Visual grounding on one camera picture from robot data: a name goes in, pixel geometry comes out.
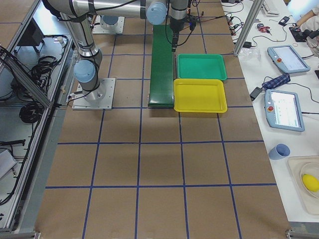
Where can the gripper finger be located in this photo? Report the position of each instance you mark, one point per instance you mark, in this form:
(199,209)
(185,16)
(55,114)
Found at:
(174,43)

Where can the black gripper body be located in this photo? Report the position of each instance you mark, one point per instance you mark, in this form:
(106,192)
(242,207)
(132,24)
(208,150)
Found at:
(176,27)

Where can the green plastic tray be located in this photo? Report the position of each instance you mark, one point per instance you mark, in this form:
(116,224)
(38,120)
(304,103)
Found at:
(201,66)

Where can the green conveyor belt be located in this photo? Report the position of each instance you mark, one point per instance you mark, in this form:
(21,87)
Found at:
(161,84)

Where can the yellow plastic tray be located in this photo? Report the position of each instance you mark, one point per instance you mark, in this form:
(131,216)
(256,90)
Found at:
(199,96)

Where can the black power brick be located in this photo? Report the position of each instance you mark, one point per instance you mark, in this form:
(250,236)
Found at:
(255,93)

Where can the upper teach pendant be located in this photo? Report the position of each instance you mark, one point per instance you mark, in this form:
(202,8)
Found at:
(287,59)

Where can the teach pendant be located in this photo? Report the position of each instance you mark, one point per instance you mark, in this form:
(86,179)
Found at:
(283,110)
(287,59)

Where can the lower teach pendant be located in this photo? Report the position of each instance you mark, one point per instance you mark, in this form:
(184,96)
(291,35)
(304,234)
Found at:
(283,110)

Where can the blue plastic cup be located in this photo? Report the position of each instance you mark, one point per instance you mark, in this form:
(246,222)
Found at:
(278,152)

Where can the yellow lemon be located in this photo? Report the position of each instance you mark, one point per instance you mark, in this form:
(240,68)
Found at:
(310,182)

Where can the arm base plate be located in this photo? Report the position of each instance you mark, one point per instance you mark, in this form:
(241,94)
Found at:
(99,99)
(110,25)

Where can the aluminium frame post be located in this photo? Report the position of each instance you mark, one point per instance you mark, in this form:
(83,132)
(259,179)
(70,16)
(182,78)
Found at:
(252,14)

